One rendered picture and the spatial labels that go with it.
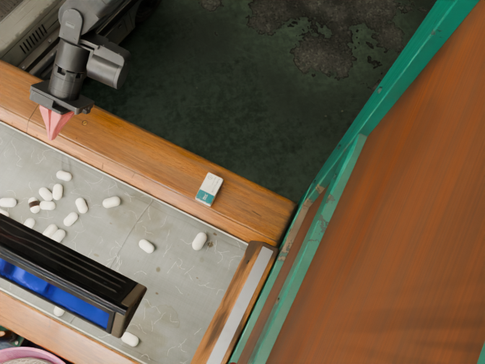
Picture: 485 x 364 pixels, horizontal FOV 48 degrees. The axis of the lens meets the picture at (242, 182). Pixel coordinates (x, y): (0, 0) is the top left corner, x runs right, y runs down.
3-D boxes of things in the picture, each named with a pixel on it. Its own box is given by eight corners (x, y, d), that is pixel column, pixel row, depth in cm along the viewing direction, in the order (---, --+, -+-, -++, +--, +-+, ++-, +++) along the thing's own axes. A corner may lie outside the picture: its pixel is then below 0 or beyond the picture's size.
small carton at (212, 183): (208, 174, 112) (208, 171, 110) (223, 181, 112) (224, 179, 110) (195, 199, 111) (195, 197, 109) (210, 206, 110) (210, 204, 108)
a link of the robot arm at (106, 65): (86, -4, 97) (64, 5, 90) (145, 22, 98) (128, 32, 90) (73, 56, 103) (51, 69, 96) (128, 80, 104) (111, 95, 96)
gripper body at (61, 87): (76, 118, 99) (86, 81, 96) (27, 94, 99) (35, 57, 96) (93, 110, 105) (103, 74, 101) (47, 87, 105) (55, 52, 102)
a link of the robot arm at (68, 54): (70, 27, 99) (56, 32, 94) (105, 42, 99) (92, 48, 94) (61, 62, 102) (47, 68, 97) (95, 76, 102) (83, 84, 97)
